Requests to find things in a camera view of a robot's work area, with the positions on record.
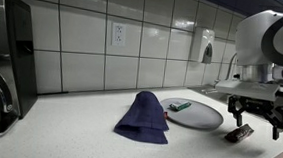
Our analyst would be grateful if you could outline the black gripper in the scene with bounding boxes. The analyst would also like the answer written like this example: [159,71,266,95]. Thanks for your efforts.
[226,94,283,142]

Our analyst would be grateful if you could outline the brown snack bar wrapper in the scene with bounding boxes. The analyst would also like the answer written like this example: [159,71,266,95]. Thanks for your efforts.
[223,122,256,145]

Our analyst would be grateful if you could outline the green snack packet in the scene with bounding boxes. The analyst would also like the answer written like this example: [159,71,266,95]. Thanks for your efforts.
[168,99,193,113]

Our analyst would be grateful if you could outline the dark blue waffle towel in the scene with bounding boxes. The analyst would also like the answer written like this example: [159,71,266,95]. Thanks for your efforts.
[112,88,173,146]

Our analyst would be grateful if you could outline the grey round plate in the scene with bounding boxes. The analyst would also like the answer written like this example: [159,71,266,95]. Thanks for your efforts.
[157,95,226,132]

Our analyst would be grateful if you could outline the black stainless countertop oven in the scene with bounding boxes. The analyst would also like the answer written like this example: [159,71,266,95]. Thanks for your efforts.
[0,0,45,149]

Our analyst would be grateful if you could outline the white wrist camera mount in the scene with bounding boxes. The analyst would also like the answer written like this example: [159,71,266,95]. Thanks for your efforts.
[214,77,281,103]

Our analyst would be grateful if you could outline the white wall soap dispenser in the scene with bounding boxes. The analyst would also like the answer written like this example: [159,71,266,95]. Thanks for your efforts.
[189,26,217,65]

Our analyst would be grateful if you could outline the white wall outlet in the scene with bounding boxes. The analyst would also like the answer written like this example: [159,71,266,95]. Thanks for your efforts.
[111,22,127,48]

